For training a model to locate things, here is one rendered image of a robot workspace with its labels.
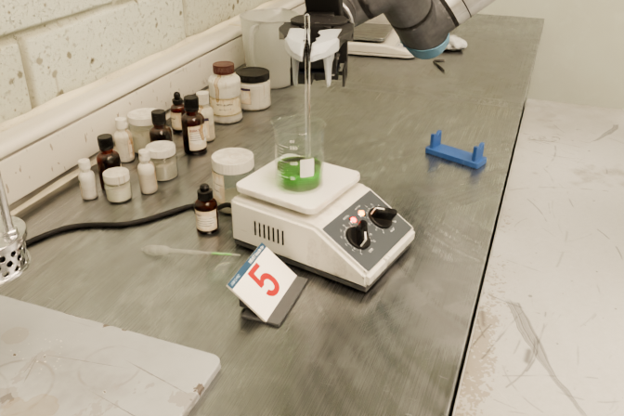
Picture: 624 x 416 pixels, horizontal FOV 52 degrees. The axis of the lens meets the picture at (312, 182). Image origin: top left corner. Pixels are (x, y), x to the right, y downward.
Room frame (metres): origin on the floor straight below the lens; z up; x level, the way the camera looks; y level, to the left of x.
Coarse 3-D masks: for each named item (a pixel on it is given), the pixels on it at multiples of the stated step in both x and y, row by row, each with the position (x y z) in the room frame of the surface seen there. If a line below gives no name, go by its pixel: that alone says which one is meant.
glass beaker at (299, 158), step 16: (288, 128) 0.73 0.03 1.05; (304, 128) 0.74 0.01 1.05; (320, 128) 0.72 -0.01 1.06; (288, 144) 0.68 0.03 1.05; (304, 144) 0.68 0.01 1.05; (320, 144) 0.69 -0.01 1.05; (288, 160) 0.68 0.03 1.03; (304, 160) 0.68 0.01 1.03; (320, 160) 0.69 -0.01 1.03; (288, 176) 0.68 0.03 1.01; (304, 176) 0.68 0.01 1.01; (320, 176) 0.69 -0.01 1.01; (288, 192) 0.68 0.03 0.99; (304, 192) 0.68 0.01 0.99
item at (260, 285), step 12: (264, 252) 0.63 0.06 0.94; (264, 264) 0.62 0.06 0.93; (276, 264) 0.63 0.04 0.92; (252, 276) 0.59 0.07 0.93; (264, 276) 0.60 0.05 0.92; (276, 276) 0.61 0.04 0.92; (288, 276) 0.62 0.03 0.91; (240, 288) 0.57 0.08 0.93; (252, 288) 0.58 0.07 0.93; (264, 288) 0.59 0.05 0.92; (276, 288) 0.60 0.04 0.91; (252, 300) 0.56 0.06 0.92; (264, 300) 0.57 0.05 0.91; (264, 312) 0.56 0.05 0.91
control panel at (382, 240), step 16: (368, 192) 0.73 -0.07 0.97; (352, 208) 0.69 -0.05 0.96; (368, 208) 0.70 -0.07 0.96; (336, 224) 0.65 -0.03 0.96; (352, 224) 0.66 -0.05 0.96; (368, 224) 0.67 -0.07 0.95; (400, 224) 0.70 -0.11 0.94; (336, 240) 0.63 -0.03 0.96; (384, 240) 0.66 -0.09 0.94; (352, 256) 0.61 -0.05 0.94; (368, 256) 0.62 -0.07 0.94
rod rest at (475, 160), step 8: (432, 136) 0.99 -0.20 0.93; (440, 136) 1.01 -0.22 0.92; (432, 144) 0.99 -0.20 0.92; (440, 144) 1.01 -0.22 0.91; (480, 144) 0.96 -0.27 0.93; (432, 152) 0.99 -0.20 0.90; (440, 152) 0.98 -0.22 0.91; (448, 152) 0.98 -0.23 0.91; (456, 152) 0.98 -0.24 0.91; (464, 152) 0.98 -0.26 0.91; (480, 152) 0.95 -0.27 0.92; (448, 160) 0.97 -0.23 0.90; (456, 160) 0.96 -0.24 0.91; (464, 160) 0.95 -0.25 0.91; (472, 160) 0.94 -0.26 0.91; (480, 160) 0.95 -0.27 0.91
